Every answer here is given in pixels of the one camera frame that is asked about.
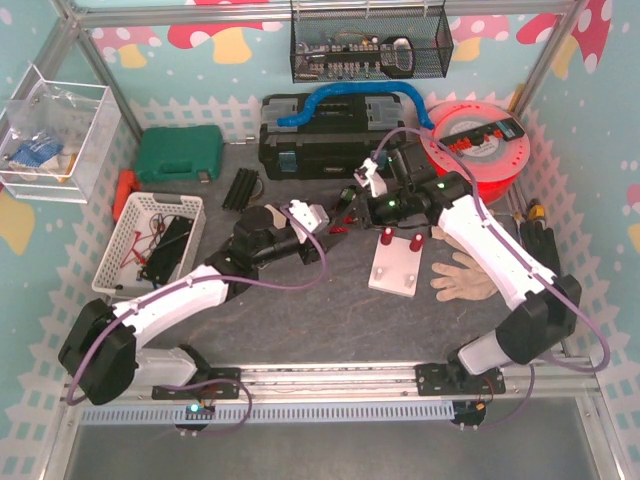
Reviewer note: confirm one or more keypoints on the orange handled tool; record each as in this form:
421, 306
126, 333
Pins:
126, 185

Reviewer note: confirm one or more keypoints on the clear acrylic box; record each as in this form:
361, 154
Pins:
85, 116

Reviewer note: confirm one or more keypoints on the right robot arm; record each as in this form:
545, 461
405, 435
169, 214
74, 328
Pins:
541, 303

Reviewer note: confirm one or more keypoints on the white slotted cable duct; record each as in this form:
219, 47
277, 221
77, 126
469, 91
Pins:
229, 414

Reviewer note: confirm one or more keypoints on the orange black pliers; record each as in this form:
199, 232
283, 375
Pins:
348, 215

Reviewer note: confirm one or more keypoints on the brown tape roll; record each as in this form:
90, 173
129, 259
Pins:
258, 191

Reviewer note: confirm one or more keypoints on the white peg board fixture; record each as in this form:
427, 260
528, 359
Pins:
395, 269

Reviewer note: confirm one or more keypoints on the black aluminium extrusion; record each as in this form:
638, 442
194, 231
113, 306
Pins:
242, 187

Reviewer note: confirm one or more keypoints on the black rubber glove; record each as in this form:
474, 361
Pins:
539, 242

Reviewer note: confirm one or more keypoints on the black toolbox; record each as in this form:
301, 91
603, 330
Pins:
342, 133

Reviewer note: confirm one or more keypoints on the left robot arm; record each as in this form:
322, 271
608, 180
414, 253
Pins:
106, 351

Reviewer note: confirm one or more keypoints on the yellow black screwdriver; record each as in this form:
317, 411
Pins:
534, 212

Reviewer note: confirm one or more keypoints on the blue white glove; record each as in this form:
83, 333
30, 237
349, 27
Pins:
39, 152

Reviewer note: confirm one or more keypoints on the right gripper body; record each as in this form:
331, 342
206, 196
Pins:
373, 212

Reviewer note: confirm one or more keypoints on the black circuit board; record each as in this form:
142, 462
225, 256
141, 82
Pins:
168, 252

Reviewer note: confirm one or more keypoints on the red filament spool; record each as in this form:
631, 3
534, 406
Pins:
497, 146

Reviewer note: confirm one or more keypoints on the red large spring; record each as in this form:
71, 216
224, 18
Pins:
387, 236

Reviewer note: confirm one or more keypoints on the white perforated basket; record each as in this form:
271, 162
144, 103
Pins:
138, 230

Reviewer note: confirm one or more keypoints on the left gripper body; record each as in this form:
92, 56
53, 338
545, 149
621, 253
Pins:
310, 251

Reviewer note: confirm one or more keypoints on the green plastic case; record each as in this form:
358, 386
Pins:
179, 153

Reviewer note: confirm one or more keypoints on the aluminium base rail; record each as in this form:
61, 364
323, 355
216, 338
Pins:
349, 382

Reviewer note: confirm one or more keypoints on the black wire mesh basket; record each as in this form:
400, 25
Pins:
364, 45

